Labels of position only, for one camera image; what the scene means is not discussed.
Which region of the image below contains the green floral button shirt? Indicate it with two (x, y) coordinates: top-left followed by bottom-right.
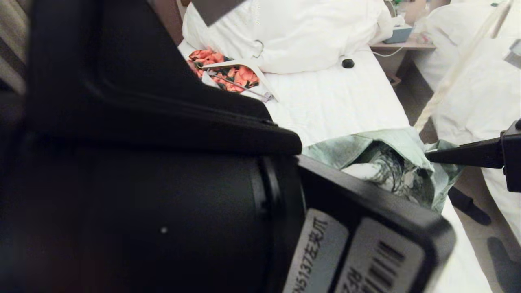
(303, 127), (464, 214)

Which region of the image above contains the bed with white sheet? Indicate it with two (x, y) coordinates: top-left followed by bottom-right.
(178, 39), (493, 293)

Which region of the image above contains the blue tissue box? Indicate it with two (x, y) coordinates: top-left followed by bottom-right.
(383, 24), (413, 44)

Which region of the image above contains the wooden nightstand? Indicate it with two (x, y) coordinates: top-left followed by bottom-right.
(370, 37), (437, 78)

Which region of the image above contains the white plastic hanger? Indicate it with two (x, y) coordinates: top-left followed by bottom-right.
(202, 39), (280, 102)

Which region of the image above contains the neighbouring bed white sheet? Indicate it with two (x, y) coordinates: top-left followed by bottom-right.
(476, 151), (521, 245)

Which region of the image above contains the white pillow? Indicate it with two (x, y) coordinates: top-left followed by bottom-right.
(182, 0), (394, 74)

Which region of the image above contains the white cable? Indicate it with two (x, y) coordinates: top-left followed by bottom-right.
(358, 46), (404, 57)

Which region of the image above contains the black slipper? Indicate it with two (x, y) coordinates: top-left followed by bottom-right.
(488, 237), (521, 293)
(448, 186), (493, 225)

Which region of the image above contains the white crumpled duvet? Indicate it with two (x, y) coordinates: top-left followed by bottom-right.
(415, 0), (521, 160)

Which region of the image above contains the small green plant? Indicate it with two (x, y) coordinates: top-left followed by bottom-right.
(385, 0), (405, 17)

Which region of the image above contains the orange floral garment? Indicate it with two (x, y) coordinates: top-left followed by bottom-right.
(188, 50), (260, 93)

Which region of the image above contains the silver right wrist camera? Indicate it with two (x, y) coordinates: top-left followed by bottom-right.
(505, 39), (521, 70)

